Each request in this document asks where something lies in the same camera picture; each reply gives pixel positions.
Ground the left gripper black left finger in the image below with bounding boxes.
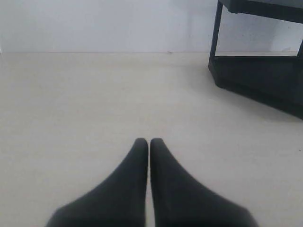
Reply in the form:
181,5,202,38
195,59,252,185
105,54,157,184
46,138,148,227

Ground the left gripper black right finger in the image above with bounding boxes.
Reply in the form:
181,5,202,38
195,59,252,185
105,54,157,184
150,138,258,227

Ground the black metal frame stand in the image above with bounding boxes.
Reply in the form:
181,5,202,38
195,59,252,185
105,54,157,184
208,0,303,119

